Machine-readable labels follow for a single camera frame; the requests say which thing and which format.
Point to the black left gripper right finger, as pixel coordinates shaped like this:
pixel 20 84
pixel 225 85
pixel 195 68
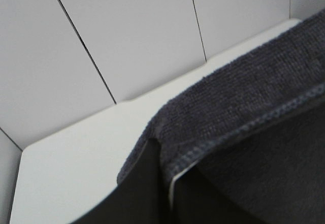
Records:
pixel 196 200

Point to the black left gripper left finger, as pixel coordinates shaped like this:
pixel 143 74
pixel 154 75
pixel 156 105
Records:
pixel 139 198

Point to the dark grey towel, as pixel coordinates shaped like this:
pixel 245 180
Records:
pixel 254 128

